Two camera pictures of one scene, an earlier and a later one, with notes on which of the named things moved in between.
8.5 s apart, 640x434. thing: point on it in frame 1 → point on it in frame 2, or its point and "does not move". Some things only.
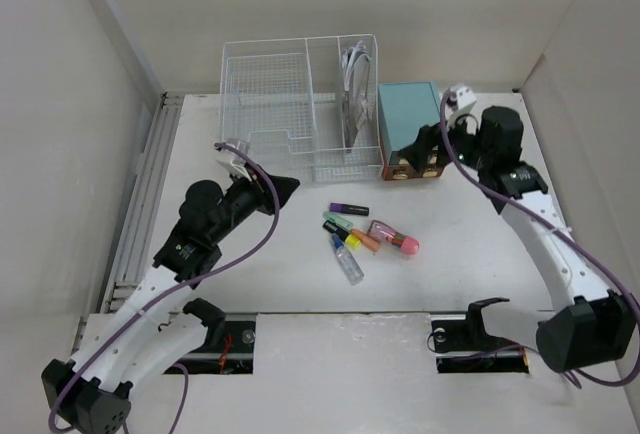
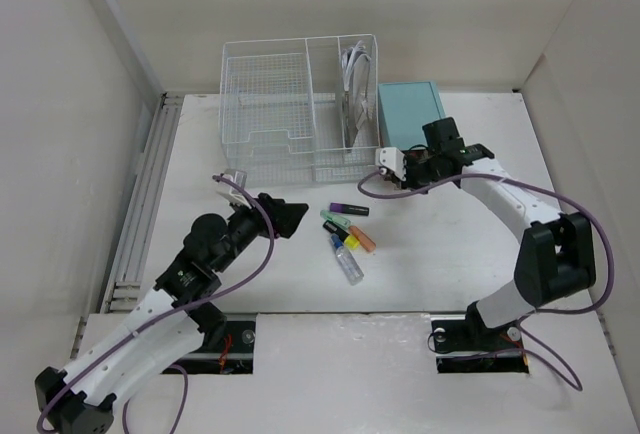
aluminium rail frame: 139,227 does not move
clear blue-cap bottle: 349,264 does not move
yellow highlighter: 350,240 does not move
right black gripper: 428,136 → 408,182
